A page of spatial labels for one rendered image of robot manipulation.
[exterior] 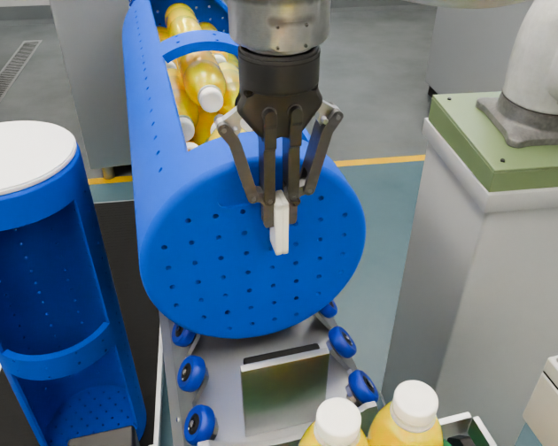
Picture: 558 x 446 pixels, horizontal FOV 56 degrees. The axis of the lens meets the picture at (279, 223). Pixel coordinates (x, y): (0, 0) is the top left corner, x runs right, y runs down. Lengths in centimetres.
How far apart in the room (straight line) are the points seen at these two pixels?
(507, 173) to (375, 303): 126
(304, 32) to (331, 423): 33
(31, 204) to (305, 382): 59
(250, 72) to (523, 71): 68
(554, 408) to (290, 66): 42
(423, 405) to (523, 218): 64
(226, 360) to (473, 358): 74
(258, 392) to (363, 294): 161
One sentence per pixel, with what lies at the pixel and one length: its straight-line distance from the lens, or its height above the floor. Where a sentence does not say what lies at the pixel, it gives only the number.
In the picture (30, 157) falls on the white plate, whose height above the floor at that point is 104.
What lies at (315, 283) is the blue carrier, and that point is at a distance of 70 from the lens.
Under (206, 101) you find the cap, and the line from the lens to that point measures 89.
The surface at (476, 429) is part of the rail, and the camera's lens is 68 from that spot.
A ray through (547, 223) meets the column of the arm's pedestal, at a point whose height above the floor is 91.
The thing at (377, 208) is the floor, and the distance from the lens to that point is 269.
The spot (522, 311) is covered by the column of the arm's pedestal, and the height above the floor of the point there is 67.
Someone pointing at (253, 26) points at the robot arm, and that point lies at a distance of 46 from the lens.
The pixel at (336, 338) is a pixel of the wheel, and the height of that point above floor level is 98.
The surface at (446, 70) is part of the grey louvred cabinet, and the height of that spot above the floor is 29.
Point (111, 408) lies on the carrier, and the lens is 171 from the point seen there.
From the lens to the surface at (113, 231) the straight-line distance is 235.
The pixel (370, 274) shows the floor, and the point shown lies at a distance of 229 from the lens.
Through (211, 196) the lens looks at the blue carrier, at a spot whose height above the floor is 119.
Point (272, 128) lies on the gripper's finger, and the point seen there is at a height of 129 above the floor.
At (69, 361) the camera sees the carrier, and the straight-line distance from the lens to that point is 126.
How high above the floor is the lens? 152
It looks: 37 degrees down
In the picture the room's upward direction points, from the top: straight up
